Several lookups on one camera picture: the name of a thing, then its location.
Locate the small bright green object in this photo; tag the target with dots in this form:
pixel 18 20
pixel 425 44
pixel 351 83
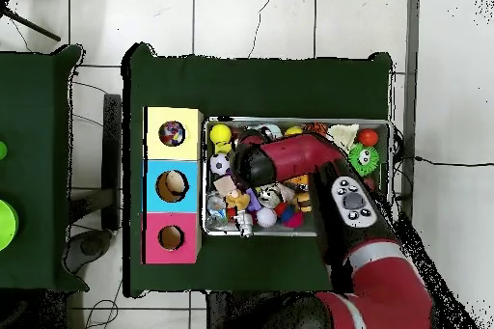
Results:
pixel 2 151

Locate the black and white soccer ball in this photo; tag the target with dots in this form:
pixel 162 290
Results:
pixel 221 164

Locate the dark green table cloth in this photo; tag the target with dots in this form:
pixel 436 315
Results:
pixel 255 82

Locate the brown plush teddy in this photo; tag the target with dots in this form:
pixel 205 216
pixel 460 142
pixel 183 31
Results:
pixel 236 199

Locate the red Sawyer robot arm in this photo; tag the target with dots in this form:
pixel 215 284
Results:
pixel 309 155

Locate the green spiky ball with eyes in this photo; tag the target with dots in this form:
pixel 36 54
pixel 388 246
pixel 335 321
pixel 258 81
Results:
pixel 364 159

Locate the black upright panel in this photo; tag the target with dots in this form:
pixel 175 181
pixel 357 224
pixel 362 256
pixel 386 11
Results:
pixel 111 159

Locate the yellow ball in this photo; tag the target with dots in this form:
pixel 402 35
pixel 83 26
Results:
pixel 221 134
pixel 293 131

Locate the orange tiger plush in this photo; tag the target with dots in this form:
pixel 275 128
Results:
pixel 315 127

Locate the silver toy robot figure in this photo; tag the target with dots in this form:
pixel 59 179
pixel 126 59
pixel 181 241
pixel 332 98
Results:
pixel 245 223

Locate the black tripod leg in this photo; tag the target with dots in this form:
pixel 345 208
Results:
pixel 31 24

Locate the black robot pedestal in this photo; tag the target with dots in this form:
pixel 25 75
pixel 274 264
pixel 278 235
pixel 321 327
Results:
pixel 247 313

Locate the clear mesh bin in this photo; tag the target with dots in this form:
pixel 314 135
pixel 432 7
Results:
pixel 224 230

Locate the cream knitted cloth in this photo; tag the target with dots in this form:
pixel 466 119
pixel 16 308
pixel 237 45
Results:
pixel 344 134

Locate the bright green cup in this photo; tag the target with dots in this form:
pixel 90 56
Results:
pixel 6 225

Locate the wooden box with three holes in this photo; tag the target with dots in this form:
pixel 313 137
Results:
pixel 189 205

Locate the green cloth side table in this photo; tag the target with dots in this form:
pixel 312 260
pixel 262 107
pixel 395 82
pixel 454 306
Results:
pixel 38 151

